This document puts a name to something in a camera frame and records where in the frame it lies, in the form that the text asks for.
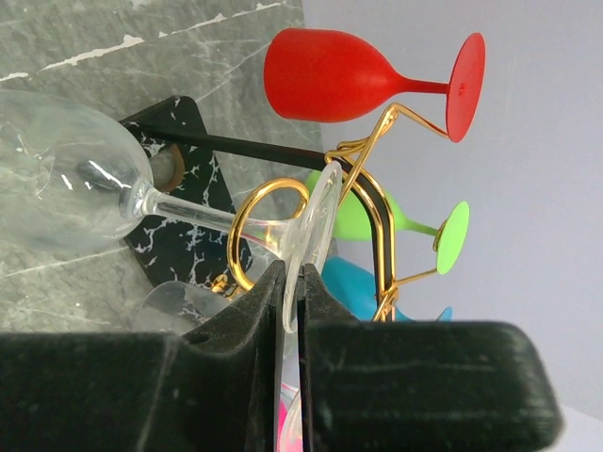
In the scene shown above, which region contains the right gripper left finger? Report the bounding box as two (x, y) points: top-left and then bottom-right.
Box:
(1, 261), (285, 451)

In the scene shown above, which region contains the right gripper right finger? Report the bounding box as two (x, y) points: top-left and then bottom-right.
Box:
(297, 265), (563, 451)

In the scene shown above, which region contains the green plastic wine glass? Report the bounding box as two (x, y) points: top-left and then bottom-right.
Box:
(334, 192), (470, 274)

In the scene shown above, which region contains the magenta plastic wine glass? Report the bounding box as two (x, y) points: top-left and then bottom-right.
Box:
(277, 401), (289, 452)

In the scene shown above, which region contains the gold wine glass rack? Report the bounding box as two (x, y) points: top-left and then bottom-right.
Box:
(117, 95), (453, 326)

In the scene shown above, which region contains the clear wine glass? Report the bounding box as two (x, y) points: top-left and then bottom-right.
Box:
(131, 281), (230, 335)
(1, 89), (343, 333)

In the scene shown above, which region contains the red plastic wine glass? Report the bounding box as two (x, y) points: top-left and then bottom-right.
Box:
(263, 28), (486, 142)

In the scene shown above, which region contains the blue plastic wine glass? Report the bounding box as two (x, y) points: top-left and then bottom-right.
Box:
(321, 256), (454, 321)

